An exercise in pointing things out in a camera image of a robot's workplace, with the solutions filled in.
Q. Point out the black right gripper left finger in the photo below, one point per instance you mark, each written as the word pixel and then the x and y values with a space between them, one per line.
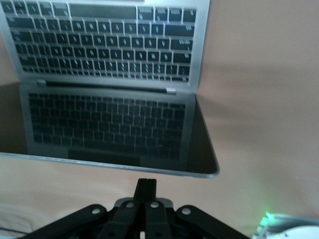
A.
pixel 117 224

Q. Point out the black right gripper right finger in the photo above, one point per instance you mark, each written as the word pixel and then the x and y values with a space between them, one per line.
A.
pixel 162 224

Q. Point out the grey laptop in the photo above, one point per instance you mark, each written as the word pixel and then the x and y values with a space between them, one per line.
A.
pixel 104 124

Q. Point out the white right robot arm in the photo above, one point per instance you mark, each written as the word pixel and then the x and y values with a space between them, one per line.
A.
pixel 299 233

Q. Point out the brown table cover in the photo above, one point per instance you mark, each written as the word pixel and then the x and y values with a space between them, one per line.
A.
pixel 261 99

